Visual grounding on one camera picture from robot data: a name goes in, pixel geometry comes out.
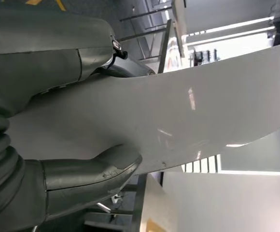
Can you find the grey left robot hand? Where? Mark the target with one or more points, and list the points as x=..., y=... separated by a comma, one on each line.
x=33, y=57

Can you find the grey metal frame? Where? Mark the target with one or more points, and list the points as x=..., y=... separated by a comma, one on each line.
x=139, y=205
x=165, y=48

